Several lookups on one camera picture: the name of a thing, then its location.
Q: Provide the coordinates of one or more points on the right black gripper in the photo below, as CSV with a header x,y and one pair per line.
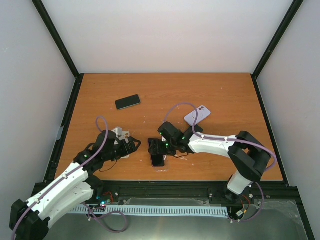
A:
x,y
157,149

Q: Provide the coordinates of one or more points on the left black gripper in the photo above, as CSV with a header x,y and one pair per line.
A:
x,y
126,150

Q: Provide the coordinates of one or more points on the black phone pink edge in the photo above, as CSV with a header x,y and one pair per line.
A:
x,y
157,160

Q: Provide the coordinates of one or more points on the clear magsafe phone case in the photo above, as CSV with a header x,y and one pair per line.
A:
x,y
164,168

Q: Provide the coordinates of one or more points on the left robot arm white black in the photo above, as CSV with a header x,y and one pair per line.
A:
x,y
33,218

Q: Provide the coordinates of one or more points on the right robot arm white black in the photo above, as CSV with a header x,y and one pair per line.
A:
x,y
249,157

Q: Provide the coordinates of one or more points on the black phone green edge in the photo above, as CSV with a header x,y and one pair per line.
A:
x,y
127,102

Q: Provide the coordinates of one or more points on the black phone near purple case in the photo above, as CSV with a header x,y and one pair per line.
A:
x,y
189,131

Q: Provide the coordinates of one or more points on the purple phone case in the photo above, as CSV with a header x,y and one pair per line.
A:
x,y
197,116

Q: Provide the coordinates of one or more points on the green led controller board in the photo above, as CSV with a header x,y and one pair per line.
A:
x,y
105,199

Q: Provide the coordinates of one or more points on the light blue cable duct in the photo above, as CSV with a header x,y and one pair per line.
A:
x,y
165,211

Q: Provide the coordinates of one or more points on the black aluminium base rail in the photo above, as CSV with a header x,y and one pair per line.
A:
x,y
213,191

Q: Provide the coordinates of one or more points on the left black frame post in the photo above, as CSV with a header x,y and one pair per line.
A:
x,y
48,22

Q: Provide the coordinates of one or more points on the black frame post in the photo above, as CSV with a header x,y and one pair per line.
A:
x,y
48,22
279,33

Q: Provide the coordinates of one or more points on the right black frame post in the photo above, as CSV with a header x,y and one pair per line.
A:
x,y
279,33

